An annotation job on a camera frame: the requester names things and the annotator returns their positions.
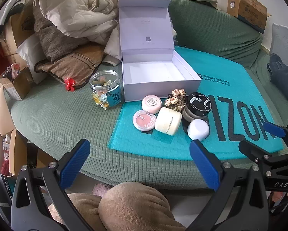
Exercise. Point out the person's right hand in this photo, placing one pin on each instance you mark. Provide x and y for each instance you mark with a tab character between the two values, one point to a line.
277	196

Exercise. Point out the pink fluffy slipper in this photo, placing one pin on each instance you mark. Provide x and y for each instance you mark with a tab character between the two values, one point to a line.
100	189

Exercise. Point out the clear jar of hair clips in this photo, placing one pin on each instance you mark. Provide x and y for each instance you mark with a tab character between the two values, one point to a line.
105	89

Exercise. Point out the blue jeans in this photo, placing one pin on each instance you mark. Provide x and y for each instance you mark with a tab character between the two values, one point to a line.
283	77

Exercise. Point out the white hinged gift box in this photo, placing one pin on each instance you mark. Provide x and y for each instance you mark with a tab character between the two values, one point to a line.
156	77

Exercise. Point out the white round case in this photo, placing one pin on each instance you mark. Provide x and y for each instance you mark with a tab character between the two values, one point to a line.
198	130

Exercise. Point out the stacked cardboard boxes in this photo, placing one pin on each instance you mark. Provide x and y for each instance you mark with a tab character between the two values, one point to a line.
13	36

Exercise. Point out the green sofa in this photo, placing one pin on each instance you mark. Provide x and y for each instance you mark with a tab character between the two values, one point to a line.
62	115

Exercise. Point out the white cloth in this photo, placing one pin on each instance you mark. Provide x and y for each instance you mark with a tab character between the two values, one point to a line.
283	38

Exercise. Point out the pink blush compact clear lid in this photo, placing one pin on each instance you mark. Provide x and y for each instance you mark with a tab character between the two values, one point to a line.
142	120

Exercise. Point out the red ribbon bow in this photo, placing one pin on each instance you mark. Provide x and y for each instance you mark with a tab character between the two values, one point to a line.
69	83

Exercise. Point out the gold bear hair claw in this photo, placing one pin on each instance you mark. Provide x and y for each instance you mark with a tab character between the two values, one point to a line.
171	101

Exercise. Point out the cream cosmetic jar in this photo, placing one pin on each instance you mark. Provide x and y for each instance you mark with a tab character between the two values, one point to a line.
168	121

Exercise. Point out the teal bubble mailer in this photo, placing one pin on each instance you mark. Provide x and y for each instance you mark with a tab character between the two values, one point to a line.
230	101

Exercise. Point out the cardboard box with blue print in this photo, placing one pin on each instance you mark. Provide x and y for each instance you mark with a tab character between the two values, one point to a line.
250	9

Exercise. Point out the open cardboard box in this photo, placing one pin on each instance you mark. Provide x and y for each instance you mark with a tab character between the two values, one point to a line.
18	86

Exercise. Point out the brown knit garment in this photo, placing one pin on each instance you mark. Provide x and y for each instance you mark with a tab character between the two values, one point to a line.
52	41

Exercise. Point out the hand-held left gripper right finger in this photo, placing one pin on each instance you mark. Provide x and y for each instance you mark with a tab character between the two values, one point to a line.
204	163

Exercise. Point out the brown bear hair claw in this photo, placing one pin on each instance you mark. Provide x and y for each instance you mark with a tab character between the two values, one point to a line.
179	92

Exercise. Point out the pink compact with white label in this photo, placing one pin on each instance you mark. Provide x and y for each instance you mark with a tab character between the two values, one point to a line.
151	103

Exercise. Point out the large cardboard box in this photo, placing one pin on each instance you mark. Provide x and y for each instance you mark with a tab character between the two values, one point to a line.
1	115

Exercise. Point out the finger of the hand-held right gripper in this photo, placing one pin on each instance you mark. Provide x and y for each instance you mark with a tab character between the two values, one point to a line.
274	128
252	150

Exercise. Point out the brown striped pillow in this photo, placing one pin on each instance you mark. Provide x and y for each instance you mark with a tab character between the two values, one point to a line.
74	62

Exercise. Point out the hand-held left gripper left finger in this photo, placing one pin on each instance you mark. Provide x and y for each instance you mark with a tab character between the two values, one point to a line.
74	163

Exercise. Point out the white pillow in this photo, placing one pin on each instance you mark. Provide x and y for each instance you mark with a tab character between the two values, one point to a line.
28	53

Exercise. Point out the beige duvet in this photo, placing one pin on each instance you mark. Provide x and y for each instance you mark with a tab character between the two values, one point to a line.
74	9

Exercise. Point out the black lid cosmetic jar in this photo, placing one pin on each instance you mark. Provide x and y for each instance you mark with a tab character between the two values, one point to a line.
198	103

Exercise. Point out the person's brown trousers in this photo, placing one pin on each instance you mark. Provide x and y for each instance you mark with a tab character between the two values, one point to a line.
134	207

